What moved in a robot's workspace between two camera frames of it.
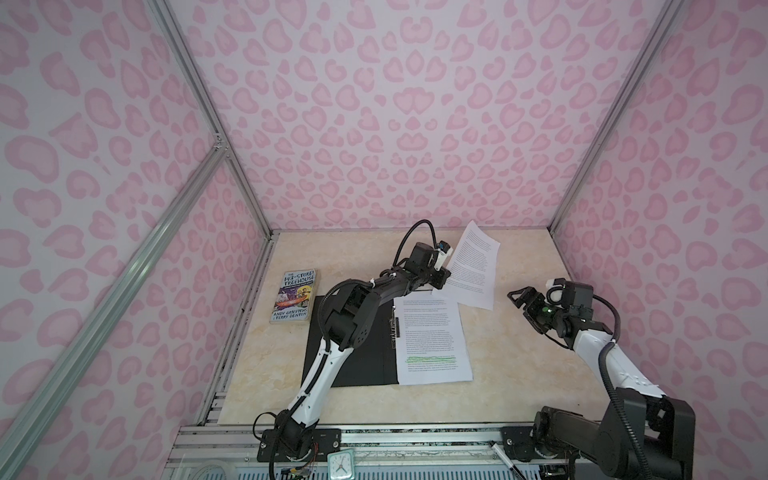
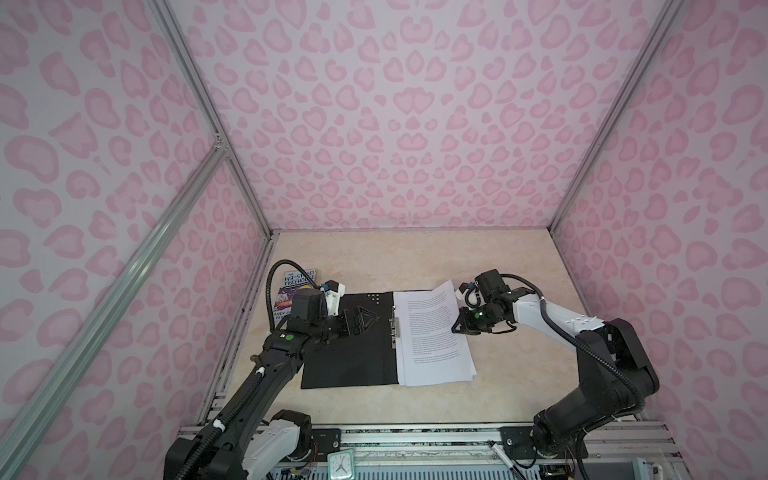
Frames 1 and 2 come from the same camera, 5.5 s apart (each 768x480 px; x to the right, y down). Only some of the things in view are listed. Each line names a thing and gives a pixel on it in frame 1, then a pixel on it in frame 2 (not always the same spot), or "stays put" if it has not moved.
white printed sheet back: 473,266 -> 429,351
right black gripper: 530,293 -> 463,318
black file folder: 373,362 stays put
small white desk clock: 341,465 stays put
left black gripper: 441,274 -> 358,327
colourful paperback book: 297,299 stays put
